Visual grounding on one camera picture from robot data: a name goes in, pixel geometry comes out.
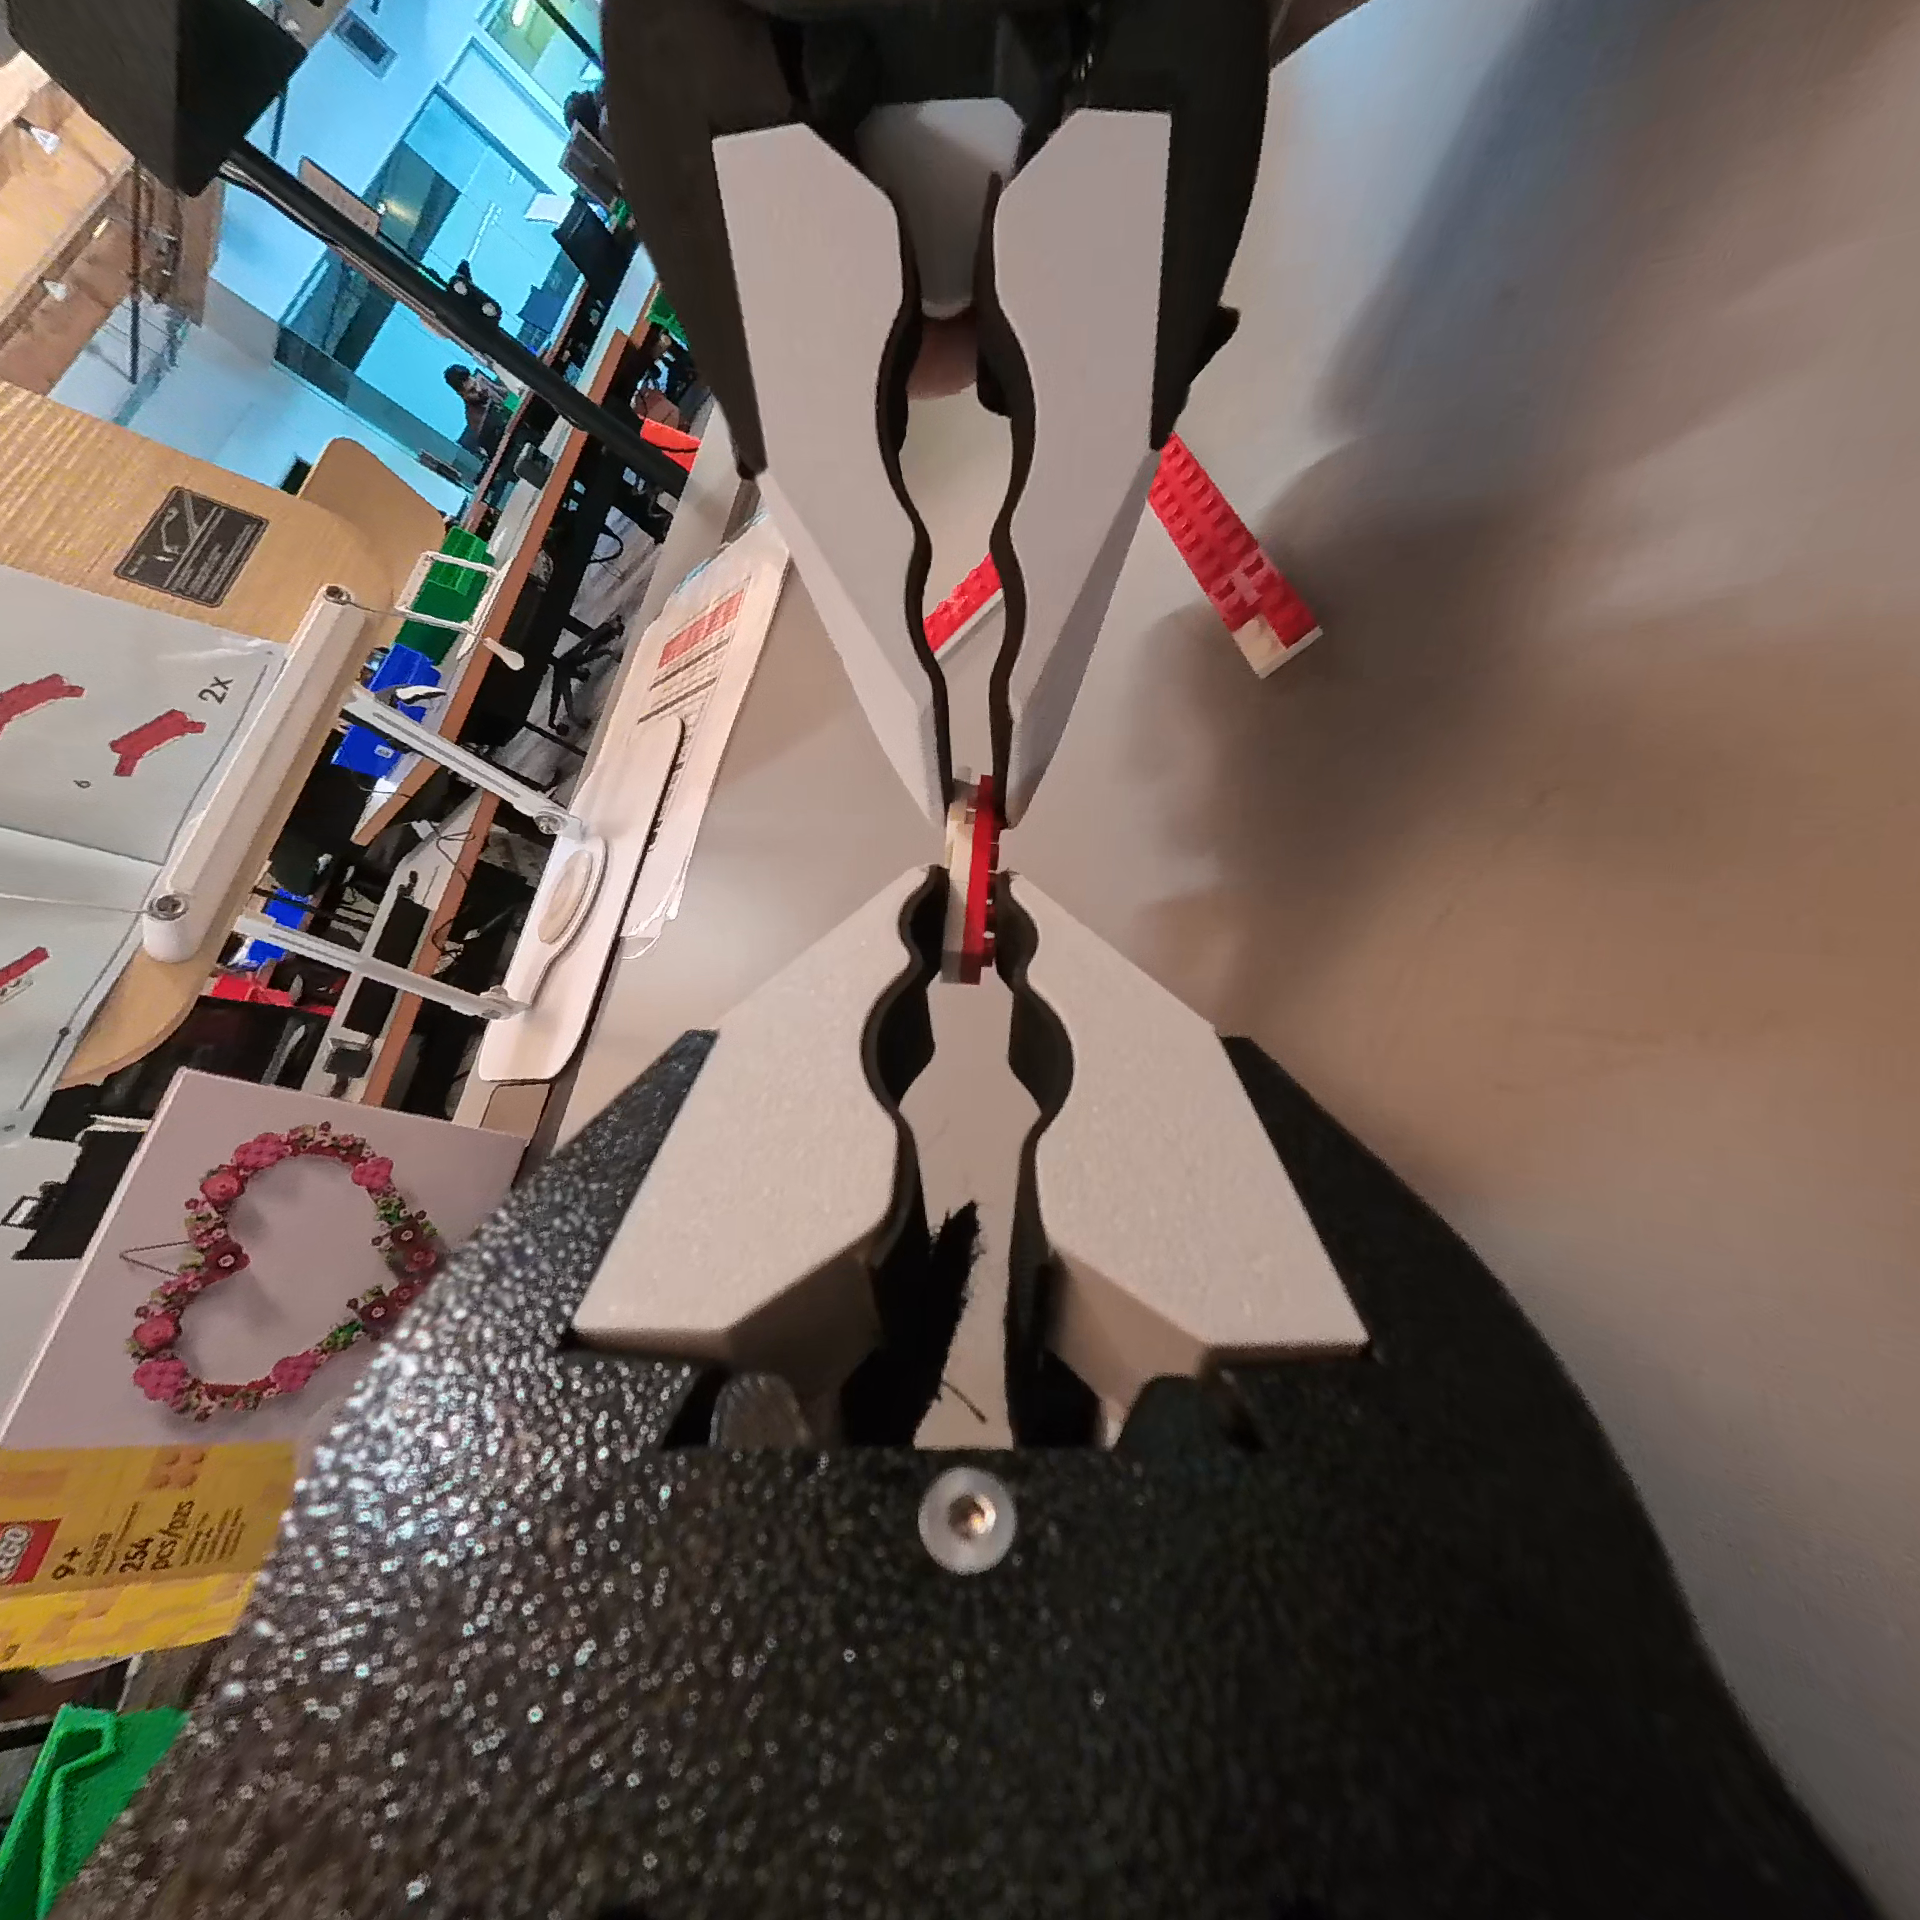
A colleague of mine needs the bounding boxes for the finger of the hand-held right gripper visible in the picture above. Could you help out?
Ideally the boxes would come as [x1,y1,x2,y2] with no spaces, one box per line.
[708,123,961,823]
[978,108,1178,830]

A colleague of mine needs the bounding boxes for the black metal frame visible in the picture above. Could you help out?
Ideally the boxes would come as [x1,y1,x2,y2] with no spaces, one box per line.
[0,0,700,505]

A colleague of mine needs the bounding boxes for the green plastic bin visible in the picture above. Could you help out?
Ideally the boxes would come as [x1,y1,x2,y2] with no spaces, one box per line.
[0,1702,190,1920]

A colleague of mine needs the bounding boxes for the wooden book stand white base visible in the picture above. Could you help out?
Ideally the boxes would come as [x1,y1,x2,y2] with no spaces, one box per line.
[0,382,683,1087]

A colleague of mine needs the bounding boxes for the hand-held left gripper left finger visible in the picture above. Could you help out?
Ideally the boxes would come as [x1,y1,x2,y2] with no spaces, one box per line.
[569,867,986,1448]

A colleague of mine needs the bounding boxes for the red white toy brick frame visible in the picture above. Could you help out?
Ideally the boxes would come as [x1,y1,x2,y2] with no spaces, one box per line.
[922,435,1326,680]

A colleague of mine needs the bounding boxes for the small red white brick assembly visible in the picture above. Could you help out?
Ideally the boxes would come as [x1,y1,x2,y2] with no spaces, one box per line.
[941,772,1009,985]

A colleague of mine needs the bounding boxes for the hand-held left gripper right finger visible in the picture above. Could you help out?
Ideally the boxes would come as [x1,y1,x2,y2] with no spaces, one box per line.
[1002,877,1373,1448]

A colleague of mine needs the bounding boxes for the open instruction booklet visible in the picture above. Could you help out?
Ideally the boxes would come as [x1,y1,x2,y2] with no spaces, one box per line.
[0,568,289,1112]

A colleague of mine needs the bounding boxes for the yellow white toy set box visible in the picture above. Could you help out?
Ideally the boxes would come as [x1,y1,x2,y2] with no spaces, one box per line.
[0,1067,530,1672]

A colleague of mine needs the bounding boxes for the clear sleeve with papers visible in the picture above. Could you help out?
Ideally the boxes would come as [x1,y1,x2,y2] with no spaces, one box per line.
[591,532,793,963]

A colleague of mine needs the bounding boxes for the long office desk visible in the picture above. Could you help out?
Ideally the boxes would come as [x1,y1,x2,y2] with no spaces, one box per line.
[358,285,707,857]

